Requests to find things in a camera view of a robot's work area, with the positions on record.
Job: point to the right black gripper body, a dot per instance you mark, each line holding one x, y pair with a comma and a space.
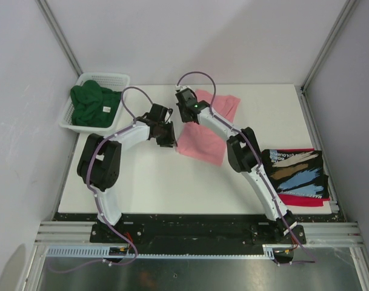
183, 110

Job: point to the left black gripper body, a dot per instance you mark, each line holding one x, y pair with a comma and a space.
165, 134

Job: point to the pink t-shirt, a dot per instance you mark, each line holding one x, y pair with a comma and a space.
207, 141

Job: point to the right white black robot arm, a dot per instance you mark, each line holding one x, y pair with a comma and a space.
243, 156

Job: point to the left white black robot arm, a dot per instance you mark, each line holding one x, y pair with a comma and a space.
99, 164

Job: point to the green t-shirt in basket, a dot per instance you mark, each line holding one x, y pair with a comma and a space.
94, 106

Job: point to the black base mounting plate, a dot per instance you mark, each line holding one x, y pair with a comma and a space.
143, 228

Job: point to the black printed folded t-shirt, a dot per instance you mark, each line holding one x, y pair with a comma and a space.
296, 173

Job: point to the red folded t-shirt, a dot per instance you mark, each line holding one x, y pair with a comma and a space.
301, 201

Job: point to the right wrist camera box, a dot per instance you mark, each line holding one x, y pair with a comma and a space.
186, 96

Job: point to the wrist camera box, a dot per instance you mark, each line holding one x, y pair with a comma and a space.
186, 96
159, 113

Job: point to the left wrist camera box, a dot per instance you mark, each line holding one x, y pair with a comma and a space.
159, 113

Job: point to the left aluminium frame post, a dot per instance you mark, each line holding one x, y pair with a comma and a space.
59, 35

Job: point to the aluminium frame post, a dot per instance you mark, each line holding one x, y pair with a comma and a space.
59, 35
339, 25

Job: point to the right aluminium frame post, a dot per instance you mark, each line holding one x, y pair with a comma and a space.
339, 25

